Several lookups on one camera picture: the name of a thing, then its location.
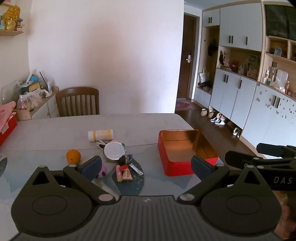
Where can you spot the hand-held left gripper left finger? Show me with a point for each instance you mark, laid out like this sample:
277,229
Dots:
91,166

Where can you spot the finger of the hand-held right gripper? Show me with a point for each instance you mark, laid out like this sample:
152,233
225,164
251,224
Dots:
238,158
270,149

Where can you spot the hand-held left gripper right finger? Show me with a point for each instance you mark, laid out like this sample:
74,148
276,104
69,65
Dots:
200,167

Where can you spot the pink purple toy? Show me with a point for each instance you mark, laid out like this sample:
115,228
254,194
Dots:
103,171

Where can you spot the orange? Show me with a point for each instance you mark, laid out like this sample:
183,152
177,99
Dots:
73,157

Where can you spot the white sunglasses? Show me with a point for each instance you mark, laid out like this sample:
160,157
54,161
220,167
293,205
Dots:
101,145

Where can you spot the red tin box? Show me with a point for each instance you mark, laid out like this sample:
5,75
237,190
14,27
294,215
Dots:
175,170

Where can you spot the round tin with white lid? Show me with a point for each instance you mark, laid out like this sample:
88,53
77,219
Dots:
113,151

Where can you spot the pink lip balm tube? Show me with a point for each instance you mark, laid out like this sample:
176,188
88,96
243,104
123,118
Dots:
119,173

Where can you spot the white yellow bottle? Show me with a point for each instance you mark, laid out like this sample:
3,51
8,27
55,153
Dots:
101,134

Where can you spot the small dark object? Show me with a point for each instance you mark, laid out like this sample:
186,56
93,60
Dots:
124,159

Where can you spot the red snack packet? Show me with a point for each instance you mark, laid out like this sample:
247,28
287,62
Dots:
127,175

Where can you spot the silver nail clipper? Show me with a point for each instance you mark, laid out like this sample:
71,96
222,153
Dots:
135,168

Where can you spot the small white shoe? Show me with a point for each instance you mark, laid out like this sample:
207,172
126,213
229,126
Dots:
236,132

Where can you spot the brown shoe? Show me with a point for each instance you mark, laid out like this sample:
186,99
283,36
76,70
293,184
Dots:
231,124

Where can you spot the grey white sneaker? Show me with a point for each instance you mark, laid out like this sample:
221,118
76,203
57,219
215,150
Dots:
215,119
220,121

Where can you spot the blue printed table mat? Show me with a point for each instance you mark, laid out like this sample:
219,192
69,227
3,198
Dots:
46,160

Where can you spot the beige slipper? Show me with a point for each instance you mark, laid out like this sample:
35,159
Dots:
211,114
203,112

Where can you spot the patterned red rug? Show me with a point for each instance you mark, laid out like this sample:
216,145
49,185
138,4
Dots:
185,106

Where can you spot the brown wooden chair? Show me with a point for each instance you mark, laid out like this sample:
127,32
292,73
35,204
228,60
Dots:
77,102

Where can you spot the white plastic bottle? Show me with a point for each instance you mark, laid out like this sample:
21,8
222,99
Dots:
267,77

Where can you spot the white sideboard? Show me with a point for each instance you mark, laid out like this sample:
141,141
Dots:
46,106

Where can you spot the small wooden holder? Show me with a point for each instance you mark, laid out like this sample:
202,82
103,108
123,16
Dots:
23,115

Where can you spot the white tote bag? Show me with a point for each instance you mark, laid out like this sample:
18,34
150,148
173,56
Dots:
204,76

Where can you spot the clear plastic bag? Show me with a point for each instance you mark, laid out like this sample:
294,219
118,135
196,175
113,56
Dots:
30,100

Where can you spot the red cardboard box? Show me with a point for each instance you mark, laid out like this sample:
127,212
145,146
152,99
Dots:
7,131

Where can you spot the dark wooden door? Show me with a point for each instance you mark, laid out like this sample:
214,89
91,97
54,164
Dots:
186,76

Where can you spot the row of shelf figurines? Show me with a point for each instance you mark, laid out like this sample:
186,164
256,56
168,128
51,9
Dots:
231,63

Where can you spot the yellow green container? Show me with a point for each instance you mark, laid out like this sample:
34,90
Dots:
34,87

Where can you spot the blue plastic container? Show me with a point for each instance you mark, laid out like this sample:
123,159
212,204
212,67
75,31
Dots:
34,78

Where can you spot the silver door lock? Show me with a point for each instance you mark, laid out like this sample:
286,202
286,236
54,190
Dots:
189,57

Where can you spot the clear plastic cover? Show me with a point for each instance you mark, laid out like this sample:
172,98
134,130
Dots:
8,93

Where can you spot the dark hanging bag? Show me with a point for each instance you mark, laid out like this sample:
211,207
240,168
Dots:
212,48

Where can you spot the small colourful figurine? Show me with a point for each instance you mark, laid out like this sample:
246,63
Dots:
20,25

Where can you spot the yellow ornament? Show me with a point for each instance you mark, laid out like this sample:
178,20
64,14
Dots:
10,17

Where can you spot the white wall cabinet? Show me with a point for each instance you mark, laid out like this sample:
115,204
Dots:
233,23

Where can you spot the wooden wall shelf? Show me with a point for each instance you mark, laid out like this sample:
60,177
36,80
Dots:
11,33

